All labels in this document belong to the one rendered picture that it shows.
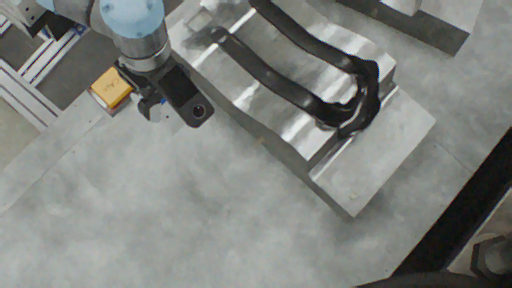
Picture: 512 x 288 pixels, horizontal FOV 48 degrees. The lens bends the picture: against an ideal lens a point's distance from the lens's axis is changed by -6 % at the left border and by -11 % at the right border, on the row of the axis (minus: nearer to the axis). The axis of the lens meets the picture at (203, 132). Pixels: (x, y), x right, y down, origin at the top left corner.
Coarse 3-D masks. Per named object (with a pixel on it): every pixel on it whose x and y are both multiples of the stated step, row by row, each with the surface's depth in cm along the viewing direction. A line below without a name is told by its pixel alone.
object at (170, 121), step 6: (162, 102) 107; (162, 108) 105; (168, 108) 105; (162, 114) 105; (168, 114) 105; (174, 114) 105; (162, 120) 105; (168, 120) 104; (174, 120) 104; (180, 120) 106; (162, 126) 109; (168, 126) 104; (174, 126) 106; (180, 126) 108; (168, 132) 109; (174, 132) 108
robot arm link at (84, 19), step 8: (40, 0) 80; (48, 0) 78; (56, 0) 78; (64, 0) 77; (72, 0) 77; (80, 0) 76; (88, 0) 76; (48, 8) 81; (56, 8) 79; (64, 8) 78; (72, 8) 77; (80, 8) 77; (88, 8) 76; (72, 16) 79; (80, 16) 78; (88, 16) 77; (88, 24) 78
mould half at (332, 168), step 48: (240, 0) 119; (288, 0) 119; (192, 48) 116; (288, 48) 116; (240, 96) 113; (336, 96) 106; (384, 96) 113; (288, 144) 105; (336, 144) 111; (384, 144) 111; (336, 192) 108
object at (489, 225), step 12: (504, 192) 115; (492, 204) 117; (504, 204) 113; (492, 216) 112; (504, 216) 112; (480, 228) 112; (492, 228) 111; (504, 228) 111; (468, 240) 112; (456, 252) 113; (444, 264) 114; (456, 264) 110
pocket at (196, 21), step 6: (204, 6) 119; (198, 12) 121; (204, 12) 122; (210, 12) 119; (186, 18) 120; (192, 18) 121; (198, 18) 121; (204, 18) 121; (210, 18) 121; (192, 24) 121; (198, 24) 121; (204, 24) 121; (198, 30) 120
